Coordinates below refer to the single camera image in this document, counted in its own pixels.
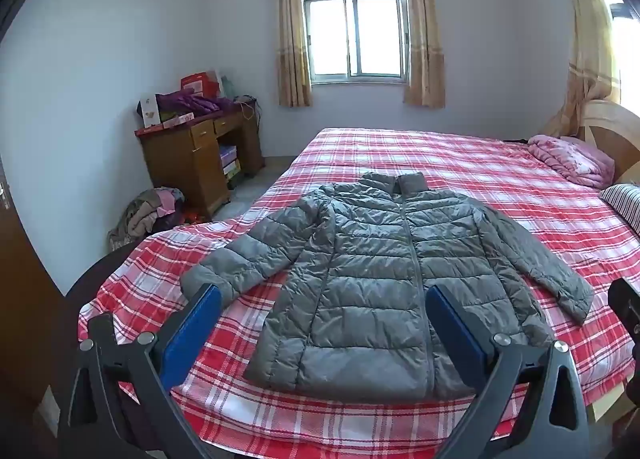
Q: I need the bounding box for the red plaid bed sheet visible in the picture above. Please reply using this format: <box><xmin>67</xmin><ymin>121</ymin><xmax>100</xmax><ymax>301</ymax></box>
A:
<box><xmin>77</xmin><ymin>128</ymin><xmax>640</xmax><ymax>445</ymax></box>

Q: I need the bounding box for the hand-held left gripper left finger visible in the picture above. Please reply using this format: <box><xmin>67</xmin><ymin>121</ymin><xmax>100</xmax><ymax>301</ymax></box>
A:
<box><xmin>56</xmin><ymin>283</ymin><xmax>222</xmax><ymax>459</ymax></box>

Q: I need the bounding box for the white cardboard box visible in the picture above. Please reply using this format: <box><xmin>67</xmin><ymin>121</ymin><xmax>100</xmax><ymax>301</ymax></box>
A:
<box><xmin>141</xmin><ymin>96</ymin><xmax>162</xmax><ymax>130</ymax></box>

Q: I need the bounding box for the striped pillow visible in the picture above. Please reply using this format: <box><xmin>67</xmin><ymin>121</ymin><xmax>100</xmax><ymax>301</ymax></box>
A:
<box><xmin>598</xmin><ymin>182</ymin><xmax>640</xmax><ymax>232</ymax></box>

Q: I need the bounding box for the thin cable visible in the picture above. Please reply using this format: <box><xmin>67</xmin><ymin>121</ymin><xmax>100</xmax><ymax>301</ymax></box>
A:
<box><xmin>237</xmin><ymin>95</ymin><xmax>261</xmax><ymax>120</ymax></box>

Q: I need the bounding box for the pile of clothes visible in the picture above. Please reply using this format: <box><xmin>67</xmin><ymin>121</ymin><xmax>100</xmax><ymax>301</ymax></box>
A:
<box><xmin>106</xmin><ymin>186</ymin><xmax>186</xmax><ymax>252</ymax></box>

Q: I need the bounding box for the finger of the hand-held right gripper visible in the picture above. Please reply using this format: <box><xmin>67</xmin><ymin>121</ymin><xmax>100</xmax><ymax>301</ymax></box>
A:
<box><xmin>607</xmin><ymin>278</ymin><xmax>640</xmax><ymax>340</ymax></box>

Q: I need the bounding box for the sliding window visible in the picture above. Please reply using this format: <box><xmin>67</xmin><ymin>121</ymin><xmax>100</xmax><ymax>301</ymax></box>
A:
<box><xmin>300</xmin><ymin>0</ymin><xmax>407</xmax><ymax>84</ymax></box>

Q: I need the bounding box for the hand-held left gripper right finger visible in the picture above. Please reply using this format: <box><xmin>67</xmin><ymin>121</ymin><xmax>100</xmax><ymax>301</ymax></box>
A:
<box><xmin>425</xmin><ymin>284</ymin><xmax>591</xmax><ymax>459</ymax></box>

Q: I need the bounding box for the wooden desk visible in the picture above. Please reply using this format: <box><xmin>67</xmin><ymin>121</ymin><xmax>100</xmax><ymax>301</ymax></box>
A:
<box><xmin>134</xmin><ymin>98</ymin><xmax>265</xmax><ymax>220</ymax></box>

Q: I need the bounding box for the brown wooden door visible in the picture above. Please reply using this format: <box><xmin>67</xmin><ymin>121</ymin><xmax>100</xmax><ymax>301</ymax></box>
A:
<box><xmin>0</xmin><ymin>159</ymin><xmax>66</xmax><ymax>405</ymax></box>

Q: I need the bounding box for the bright side window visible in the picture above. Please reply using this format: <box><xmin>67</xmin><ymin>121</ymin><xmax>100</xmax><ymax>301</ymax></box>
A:
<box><xmin>595</xmin><ymin>0</ymin><xmax>640</xmax><ymax>110</ymax></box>

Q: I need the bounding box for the beige patterned curtain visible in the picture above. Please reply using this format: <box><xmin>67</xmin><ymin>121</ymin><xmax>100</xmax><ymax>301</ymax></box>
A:
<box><xmin>542</xmin><ymin>0</ymin><xmax>621</xmax><ymax>140</ymax></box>
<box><xmin>401</xmin><ymin>0</ymin><xmax>446</xmax><ymax>108</ymax></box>
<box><xmin>274</xmin><ymin>0</ymin><xmax>314</xmax><ymax>108</ymax></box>

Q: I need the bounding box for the red cardboard box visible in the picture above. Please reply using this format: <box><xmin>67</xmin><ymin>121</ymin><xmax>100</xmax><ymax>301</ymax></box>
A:
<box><xmin>180</xmin><ymin>71</ymin><xmax>221</xmax><ymax>96</ymax></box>

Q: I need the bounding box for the pink folded quilt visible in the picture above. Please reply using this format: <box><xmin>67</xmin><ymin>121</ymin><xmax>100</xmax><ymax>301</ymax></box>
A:
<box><xmin>527</xmin><ymin>134</ymin><xmax>616</xmax><ymax>188</ymax></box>

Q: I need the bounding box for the grey puffer jacket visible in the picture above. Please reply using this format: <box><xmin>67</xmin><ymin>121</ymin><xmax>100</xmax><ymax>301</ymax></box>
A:
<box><xmin>179</xmin><ymin>171</ymin><xmax>596</xmax><ymax>399</ymax></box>

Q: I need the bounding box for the stack of boxes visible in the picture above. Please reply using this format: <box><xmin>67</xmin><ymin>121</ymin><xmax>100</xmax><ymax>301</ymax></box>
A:
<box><xmin>219</xmin><ymin>144</ymin><xmax>242</xmax><ymax>190</ymax></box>

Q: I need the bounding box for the purple clothing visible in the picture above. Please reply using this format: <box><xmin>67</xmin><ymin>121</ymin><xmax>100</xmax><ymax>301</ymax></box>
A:
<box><xmin>156</xmin><ymin>91</ymin><xmax>238</xmax><ymax>117</ymax></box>

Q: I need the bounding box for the wooden bed headboard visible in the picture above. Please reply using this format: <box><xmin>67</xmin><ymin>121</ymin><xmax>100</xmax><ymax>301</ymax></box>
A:
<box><xmin>582</xmin><ymin>99</ymin><xmax>640</xmax><ymax>184</ymax></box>

